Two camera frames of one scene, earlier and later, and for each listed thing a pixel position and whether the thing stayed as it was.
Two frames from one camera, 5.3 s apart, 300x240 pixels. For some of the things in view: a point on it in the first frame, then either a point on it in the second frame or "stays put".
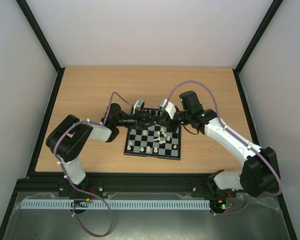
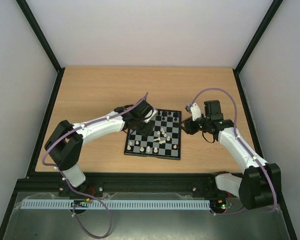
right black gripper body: [167, 120] -> [189, 126]
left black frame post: [28, 14] stays put
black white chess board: [155, 141] stays put
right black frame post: [267, 19] stays put
